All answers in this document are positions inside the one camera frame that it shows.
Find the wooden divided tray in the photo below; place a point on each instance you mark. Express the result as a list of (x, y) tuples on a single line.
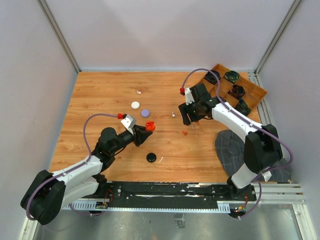
[(254, 94)]

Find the white earbud case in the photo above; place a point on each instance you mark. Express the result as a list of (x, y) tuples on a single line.
[(135, 105)]

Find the black earbud case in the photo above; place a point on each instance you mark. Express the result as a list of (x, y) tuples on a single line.
[(151, 157)]

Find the orange earbud case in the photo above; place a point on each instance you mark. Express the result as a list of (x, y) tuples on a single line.
[(150, 126)]

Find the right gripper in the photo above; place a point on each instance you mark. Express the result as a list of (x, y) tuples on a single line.
[(185, 109)]

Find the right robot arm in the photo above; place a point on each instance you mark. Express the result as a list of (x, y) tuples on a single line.
[(261, 144)]

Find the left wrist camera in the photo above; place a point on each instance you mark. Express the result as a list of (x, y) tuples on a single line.
[(128, 122)]

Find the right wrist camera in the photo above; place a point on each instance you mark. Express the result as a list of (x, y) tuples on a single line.
[(189, 99)]

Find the grey cable duct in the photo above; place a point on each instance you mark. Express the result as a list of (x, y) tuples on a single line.
[(98, 206)]

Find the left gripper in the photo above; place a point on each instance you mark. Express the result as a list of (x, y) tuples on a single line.
[(140, 135)]

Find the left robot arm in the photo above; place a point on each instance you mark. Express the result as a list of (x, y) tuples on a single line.
[(49, 192)]

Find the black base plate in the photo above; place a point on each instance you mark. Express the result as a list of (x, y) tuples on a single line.
[(165, 194)]

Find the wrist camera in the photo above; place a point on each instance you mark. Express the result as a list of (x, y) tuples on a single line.
[(128, 122), (189, 99)]

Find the grey checked cloth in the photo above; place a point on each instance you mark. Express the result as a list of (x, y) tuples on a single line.
[(230, 152)]

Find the dark rolled cloth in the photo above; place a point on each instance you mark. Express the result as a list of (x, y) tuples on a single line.
[(237, 91), (242, 107), (212, 78), (232, 76)]

